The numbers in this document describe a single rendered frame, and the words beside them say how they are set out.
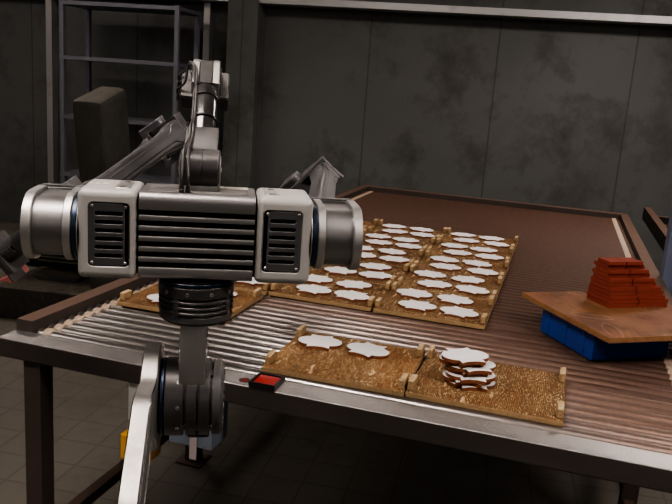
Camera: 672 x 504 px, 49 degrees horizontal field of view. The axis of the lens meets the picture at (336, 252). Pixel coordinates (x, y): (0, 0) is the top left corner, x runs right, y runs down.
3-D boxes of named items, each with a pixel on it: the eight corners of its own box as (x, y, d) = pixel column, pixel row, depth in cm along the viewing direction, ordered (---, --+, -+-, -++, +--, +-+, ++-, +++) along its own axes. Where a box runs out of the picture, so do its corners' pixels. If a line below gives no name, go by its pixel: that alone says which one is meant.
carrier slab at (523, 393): (562, 427, 187) (563, 421, 187) (404, 396, 199) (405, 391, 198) (564, 379, 220) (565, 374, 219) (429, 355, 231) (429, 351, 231)
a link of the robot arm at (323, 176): (321, 145, 190) (349, 171, 193) (286, 181, 194) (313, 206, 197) (310, 202, 149) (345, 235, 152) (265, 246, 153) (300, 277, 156)
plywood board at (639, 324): (738, 338, 239) (739, 332, 238) (608, 343, 223) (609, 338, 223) (634, 294, 285) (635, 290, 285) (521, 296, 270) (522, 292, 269)
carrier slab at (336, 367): (403, 397, 198) (403, 391, 198) (261, 371, 209) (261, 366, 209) (425, 355, 231) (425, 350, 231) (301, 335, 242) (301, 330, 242)
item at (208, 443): (209, 465, 204) (212, 404, 200) (165, 454, 208) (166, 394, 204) (227, 447, 215) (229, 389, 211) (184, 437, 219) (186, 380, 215)
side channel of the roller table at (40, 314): (32, 350, 230) (32, 321, 228) (16, 347, 231) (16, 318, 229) (366, 197, 608) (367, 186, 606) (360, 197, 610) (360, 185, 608)
